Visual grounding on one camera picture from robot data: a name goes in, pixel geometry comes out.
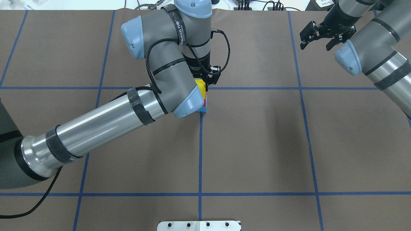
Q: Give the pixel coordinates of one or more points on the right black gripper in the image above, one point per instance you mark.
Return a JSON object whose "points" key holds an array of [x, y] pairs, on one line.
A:
{"points": [[336, 25]]}

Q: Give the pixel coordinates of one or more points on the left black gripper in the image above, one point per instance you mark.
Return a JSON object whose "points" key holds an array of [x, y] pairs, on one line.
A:
{"points": [[198, 63]]}

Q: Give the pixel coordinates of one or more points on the yellow block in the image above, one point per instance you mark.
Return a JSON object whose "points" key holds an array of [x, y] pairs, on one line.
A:
{"points": [[202, 87]]}

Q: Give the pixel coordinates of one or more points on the blue block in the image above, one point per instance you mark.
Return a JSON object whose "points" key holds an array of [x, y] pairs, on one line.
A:
{"points": [[202, 109]]}

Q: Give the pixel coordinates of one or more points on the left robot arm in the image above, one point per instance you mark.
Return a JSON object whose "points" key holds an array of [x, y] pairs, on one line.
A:
{"points": [[168, 39]]}

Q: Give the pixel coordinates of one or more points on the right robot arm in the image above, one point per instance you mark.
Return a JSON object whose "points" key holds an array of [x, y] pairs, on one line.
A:
{"points": [[370, 50]]}

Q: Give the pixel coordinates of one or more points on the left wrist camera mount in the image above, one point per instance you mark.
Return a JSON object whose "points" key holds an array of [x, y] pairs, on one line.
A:
{"points": [[213, 78]]}

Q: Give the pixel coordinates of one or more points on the white pedestal column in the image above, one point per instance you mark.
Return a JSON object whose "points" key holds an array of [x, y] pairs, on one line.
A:
{"points": [[211, 225]]}

